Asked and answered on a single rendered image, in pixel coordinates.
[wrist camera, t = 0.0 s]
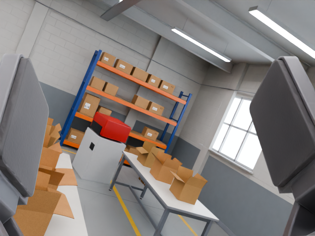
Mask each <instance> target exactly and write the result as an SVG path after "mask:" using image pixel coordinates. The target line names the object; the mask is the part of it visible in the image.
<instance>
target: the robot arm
mask: <svg viewBox="0 0 315 236"><path fill-rule="evenodd" d="M249 113H250V116H251V119H252V121H253V124H254V128H255V131H256V134H257V137H258V140H259V143H260V146H261V149H262V153H263V156H264V159H265V161H266V165H267V168H268V171H269V174H270V177H271V180H272V183H273V184H274V186H276V187H277V188H278V191H279V194H281V193H292V194H293V197H294V199H295V201H294V204H293V207H292V210H291V213H290V216H289V218H288V221H287V224H286V227H285V230H284V233H283V235H282V236H315V89H314V87H313V85H312V83H311V82H310V80H309V78H308V76H307V74H306V72H305V70H304V68H303V66H302V64H301V63H300V61H299V59H298V58H297V57H296V56H280V57H278V59H277V60H274V61H273V62H272V64H271V66H270V67H269V69H268V71H267V73H266V75H265V77H264V79H263V81H262V83H261V84H260V86H259V88H258V90H257V92H256V94H255V95H254V97H253V99H252V101H251V103H250V105H249ZM48 115H49V108H48V104H47V101H46V99H45V96H44V93H43V91H42V88H41V86H40V83H39V80H38V78H37V75H36V72H35V70H34V67H33V64H32V62H31V60H30V58H25V56H24V55H23V54H4V55H3V57H2V59H1V62H0V236H24V235H23V233H22V231H21V230H20V228H19V226H18V225H17V223H16V221H15V219H14V218H13V216H14V215H15V213H16V208H17V205H27V202H28V197H32V196H33V194H34V190H35V186H36V180H37V175H38V168H39V163H40V158H41V153H42V148H43V143H44V138H45V131H46V126H47V121H48Z"/></svg>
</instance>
